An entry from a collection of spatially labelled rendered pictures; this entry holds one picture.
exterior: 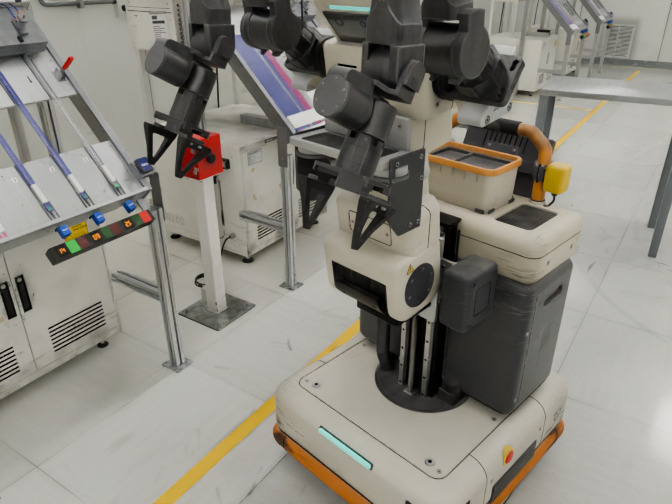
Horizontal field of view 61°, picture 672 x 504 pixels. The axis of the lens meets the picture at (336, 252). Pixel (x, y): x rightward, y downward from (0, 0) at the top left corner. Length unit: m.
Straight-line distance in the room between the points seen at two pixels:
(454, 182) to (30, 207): 1.13
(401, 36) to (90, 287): 1.70
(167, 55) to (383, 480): 1.06
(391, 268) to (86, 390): 1.39
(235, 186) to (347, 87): 2.02
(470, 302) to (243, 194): 1.64
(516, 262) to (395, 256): 0.30
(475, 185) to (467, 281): 0.27
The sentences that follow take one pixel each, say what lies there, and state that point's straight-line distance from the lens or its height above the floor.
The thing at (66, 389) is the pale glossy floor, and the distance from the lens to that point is 2.29.
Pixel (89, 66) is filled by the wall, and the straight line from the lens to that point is 4.12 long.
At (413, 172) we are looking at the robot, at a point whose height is 1.01.
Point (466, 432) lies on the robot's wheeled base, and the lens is 1.56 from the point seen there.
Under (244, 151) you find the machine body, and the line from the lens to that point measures 2.67.
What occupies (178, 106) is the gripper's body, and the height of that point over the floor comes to 1.12.
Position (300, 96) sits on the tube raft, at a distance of 2.60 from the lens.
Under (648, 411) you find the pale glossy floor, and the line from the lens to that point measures 2.26.
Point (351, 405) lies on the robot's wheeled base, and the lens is 1.60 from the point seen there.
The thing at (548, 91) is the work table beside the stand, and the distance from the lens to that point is 3.13.
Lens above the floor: 1.35
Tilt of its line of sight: 27 degrees down
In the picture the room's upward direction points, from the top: straight up
